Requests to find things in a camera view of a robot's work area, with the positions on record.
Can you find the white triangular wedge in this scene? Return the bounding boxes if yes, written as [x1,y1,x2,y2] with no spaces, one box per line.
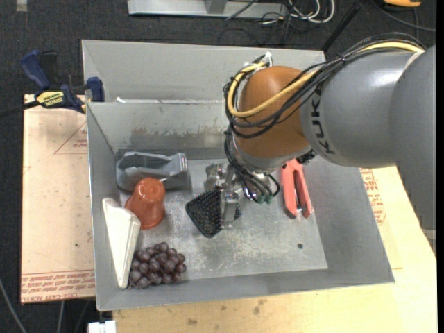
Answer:
[101,197,142,289]

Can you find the orange-red plastic cup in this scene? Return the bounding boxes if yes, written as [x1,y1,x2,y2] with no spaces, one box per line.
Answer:
[124,177,167,230]

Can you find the black cylinder on white bracket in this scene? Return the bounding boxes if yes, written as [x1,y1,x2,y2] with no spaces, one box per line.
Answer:
[296,150,317,165]

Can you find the black dotted triangular pad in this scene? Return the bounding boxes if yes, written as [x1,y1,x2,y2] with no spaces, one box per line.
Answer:
[185,188,243,239]

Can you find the brown cardboard board, red print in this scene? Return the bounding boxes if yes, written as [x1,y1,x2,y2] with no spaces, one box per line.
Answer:
[20,94,405,305]

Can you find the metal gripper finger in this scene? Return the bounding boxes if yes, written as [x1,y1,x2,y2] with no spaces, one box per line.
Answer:
[205,162,226,191]
[221,189,241,229]

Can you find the purple toy grapes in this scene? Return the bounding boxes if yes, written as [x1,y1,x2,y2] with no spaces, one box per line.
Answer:
[128,241,188,289]

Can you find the grey metal bin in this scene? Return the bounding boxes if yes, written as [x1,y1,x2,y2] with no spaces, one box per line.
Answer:
[81,39,395,312]

